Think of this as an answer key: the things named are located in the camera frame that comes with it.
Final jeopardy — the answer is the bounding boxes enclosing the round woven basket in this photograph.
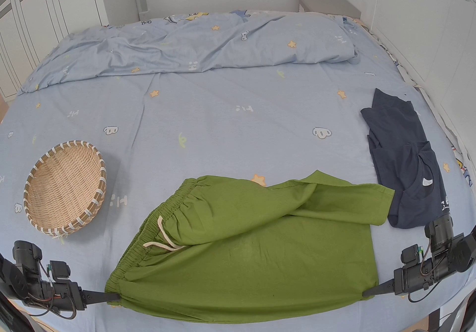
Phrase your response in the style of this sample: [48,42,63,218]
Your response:
[24,140,108,238]

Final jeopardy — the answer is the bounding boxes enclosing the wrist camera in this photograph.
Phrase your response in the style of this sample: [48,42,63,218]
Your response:
[49,260,71,282]
[400,244,425,268]

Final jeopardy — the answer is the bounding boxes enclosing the green shorts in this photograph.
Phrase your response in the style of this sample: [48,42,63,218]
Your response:
[104,170,395,325]

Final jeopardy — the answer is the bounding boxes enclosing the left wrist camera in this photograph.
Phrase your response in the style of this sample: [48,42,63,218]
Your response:
[49,260,71,282]

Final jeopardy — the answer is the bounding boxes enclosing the pale blue quilt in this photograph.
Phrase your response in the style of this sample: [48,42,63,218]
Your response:
[19,9,360,95]

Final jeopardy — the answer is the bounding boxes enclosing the dark blue T-shirt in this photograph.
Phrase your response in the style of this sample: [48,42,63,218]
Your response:
[359,88,453,229]

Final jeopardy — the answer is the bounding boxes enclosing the grey bedside table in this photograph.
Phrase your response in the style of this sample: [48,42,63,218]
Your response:
[295,0,361,15]

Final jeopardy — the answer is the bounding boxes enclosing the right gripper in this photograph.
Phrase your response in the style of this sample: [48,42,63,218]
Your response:
[361,265,434,298]

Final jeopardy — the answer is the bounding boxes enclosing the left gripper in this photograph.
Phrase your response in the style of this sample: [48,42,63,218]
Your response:
[49,281,122,312]

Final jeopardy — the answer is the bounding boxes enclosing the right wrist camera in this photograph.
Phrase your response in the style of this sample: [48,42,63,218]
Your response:
[400,244,425,268]

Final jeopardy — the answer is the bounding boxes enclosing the bed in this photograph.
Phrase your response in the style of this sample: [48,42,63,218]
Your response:
[0,0,476,329]

